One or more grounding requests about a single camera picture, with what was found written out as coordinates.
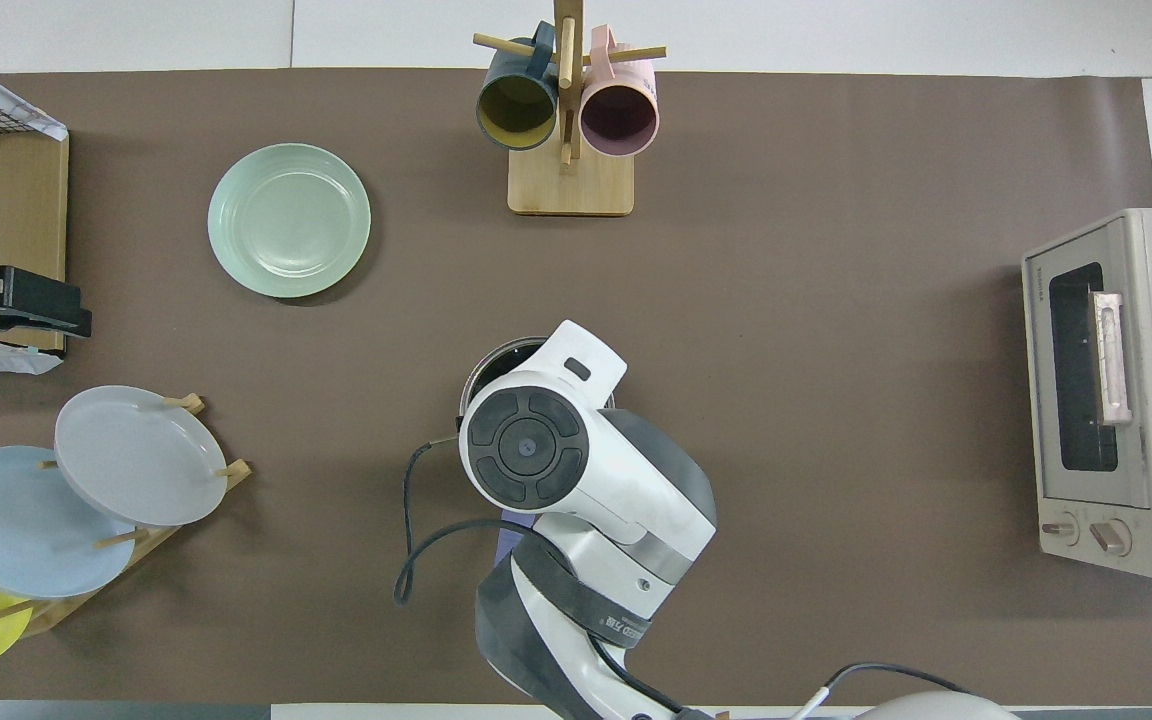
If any wooden plate rack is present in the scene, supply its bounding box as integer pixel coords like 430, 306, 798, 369
0, 393, 253, 638

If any dark blue saucepan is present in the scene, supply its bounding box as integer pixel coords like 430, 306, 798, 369
459, 338, 617, 566

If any wooden mug tree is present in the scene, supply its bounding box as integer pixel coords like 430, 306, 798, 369
473, 0, 667, 217

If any white patterned cloth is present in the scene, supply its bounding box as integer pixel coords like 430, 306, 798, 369
0, 50, 69, 141

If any light blue plate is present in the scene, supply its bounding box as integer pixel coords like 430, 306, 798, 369
0, 446, 137, 600

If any mint green plate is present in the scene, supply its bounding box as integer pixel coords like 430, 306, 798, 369
207, 143, 373, 299

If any brown table mat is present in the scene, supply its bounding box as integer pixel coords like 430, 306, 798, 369
0, 68, 1152, 706

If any grey plate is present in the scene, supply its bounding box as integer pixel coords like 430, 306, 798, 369
54, 385, 229, 528

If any pink ribbed mug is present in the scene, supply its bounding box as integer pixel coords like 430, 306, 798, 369
579, 25, 660, 158

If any dark teal mug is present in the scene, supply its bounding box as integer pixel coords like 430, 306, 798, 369
476, 22, 560, 151

